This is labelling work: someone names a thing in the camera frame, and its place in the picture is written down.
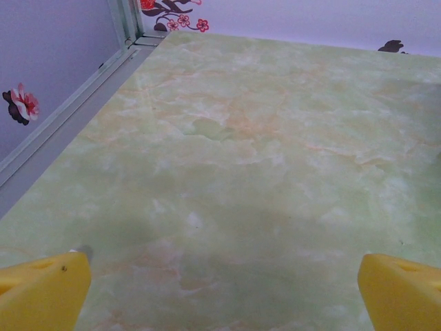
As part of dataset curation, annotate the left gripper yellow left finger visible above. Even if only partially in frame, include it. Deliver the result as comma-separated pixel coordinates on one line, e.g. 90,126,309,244
0,250,92,331

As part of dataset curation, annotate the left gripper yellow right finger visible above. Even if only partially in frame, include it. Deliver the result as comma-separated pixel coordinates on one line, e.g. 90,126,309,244
357,253,441,331

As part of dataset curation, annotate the aluminium side frame rail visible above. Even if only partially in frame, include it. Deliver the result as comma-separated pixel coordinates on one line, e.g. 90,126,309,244
0,43,161,221

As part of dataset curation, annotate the aluminium corner post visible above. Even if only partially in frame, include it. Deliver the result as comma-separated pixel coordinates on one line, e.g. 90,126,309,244
107,0,145,49

